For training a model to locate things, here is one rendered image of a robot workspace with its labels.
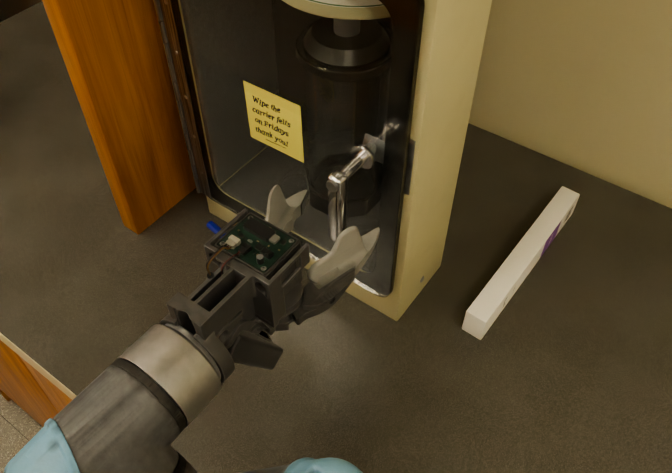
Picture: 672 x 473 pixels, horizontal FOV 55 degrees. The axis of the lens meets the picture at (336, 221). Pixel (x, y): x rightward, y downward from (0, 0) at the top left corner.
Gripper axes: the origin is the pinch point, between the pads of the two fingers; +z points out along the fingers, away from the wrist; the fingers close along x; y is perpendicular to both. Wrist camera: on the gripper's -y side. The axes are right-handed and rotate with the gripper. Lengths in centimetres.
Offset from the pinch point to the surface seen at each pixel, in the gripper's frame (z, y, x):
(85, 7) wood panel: -0.5, 13.0, 31.7
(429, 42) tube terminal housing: 5.7, 19.4, -5.1
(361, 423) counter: -8.0, -20.5, -9.2
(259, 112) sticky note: 4.5, 4.6, 13.3
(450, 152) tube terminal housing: 13.2, 2.4, -5.3
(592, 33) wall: 48.6, -0.3, -8.0
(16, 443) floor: -27, -115, 82
